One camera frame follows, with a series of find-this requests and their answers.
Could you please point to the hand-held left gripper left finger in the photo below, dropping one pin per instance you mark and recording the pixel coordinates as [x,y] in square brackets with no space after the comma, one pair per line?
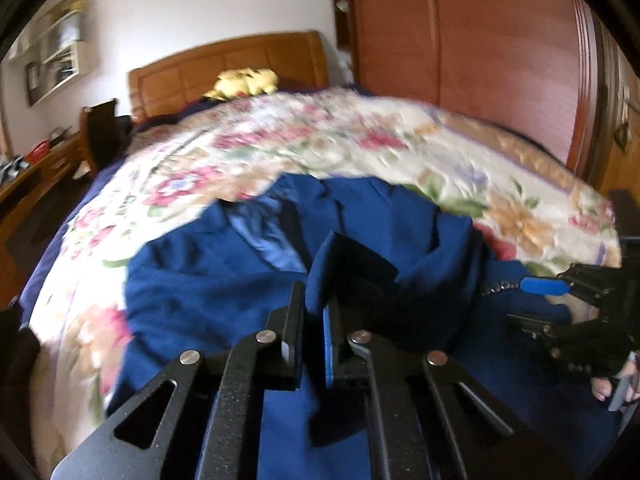
[292,340]

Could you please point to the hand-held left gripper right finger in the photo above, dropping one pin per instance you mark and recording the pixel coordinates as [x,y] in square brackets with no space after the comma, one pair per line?
[330,345]

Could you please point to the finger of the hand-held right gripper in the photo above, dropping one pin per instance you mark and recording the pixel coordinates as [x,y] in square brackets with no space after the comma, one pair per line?
[542,286]
[535,330]

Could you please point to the blue suit jacket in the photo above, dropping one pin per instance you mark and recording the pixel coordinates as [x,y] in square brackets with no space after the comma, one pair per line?
[200,285]

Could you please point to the person's right hand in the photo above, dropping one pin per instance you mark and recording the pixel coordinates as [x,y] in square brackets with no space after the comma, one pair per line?
[600,350]

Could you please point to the floral blanket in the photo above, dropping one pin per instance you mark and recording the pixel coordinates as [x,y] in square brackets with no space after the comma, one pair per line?
[350,130]

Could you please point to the navy bed sheet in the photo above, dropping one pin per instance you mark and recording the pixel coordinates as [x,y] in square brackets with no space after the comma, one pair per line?
[75,200]

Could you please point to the wooden wardrobe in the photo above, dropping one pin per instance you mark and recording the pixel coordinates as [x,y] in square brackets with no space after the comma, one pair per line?
[475,35]

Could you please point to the yellow plush toy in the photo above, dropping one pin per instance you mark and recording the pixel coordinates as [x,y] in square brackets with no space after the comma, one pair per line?
[245,82]

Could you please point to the black garment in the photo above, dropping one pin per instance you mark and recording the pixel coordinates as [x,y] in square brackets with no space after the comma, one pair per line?
[17,360]

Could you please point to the dark wooden chair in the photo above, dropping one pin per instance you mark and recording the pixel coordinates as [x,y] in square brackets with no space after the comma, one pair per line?
[105,130]

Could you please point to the wooden headboard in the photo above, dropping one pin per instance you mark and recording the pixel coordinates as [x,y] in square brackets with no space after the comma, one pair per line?
[200,70]

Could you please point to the wooden desk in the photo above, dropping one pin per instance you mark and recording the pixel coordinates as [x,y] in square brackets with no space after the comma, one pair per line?
[30,185]

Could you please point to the white wall shelf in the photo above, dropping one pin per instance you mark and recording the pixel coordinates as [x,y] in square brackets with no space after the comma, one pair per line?
[65,67]

